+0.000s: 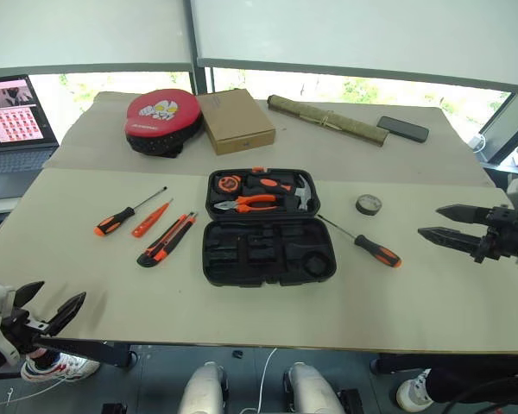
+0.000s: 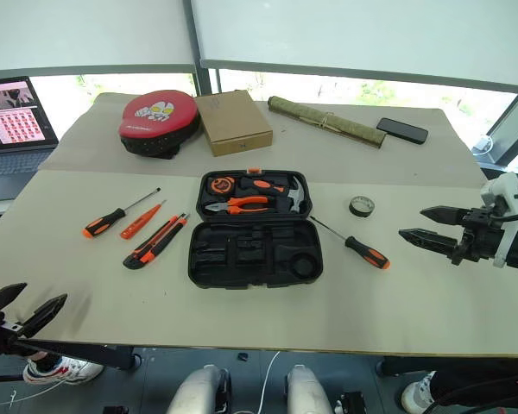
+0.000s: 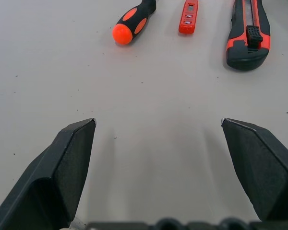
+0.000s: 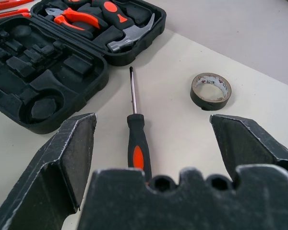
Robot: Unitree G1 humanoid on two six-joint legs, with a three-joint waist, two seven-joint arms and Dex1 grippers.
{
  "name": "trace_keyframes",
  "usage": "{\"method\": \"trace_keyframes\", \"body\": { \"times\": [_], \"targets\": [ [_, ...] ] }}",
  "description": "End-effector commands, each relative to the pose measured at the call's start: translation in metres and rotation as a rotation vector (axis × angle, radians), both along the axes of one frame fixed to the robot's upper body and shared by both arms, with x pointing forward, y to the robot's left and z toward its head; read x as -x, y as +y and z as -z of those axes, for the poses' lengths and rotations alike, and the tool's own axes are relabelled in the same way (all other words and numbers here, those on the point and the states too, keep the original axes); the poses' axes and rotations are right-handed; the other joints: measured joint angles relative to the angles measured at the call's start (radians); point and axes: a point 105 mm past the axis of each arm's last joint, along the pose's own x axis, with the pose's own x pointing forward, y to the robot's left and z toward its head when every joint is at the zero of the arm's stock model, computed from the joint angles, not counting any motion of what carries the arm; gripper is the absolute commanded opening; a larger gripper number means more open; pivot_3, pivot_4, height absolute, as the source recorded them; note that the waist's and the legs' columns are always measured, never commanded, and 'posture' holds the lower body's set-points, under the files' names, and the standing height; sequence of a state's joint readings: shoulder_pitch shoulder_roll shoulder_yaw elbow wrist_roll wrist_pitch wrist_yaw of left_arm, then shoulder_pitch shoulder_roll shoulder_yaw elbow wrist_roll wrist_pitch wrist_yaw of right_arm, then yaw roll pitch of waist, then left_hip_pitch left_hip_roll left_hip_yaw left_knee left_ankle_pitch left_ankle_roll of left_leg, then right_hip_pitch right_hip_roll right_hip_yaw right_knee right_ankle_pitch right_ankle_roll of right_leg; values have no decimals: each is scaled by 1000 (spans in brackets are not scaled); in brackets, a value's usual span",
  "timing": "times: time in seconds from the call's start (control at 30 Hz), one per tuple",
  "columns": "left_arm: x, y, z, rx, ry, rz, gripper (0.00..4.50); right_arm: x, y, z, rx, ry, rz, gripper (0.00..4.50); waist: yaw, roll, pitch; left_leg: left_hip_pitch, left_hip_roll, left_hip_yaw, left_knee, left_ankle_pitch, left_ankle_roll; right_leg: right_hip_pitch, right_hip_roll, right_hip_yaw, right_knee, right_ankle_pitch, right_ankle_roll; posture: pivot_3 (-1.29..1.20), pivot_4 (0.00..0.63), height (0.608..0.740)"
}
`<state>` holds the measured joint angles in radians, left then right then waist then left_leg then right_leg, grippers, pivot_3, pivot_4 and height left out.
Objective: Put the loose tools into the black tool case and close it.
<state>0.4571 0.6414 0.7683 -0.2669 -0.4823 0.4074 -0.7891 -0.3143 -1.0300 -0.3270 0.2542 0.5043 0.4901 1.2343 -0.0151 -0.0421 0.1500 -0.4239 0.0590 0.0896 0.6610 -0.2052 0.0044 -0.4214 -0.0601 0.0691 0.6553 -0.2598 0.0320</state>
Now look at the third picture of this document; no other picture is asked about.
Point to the orange black utility knife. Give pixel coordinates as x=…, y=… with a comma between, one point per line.
x=237, y=48

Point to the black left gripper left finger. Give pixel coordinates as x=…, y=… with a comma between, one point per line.
x=62, y=172

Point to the orange voltage tester pen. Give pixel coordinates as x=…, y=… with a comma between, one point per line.
x=188, y=24

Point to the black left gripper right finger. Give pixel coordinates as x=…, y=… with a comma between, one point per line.
x=261, y=167

